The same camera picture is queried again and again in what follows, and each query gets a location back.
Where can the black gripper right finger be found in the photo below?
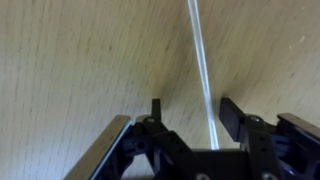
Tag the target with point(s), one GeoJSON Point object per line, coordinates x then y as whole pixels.
{"type": "Point", "coordinates": [256, 140]}

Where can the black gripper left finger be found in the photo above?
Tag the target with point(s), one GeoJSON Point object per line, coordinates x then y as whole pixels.
{"type": "Point", "coordinates": [166, 140]}

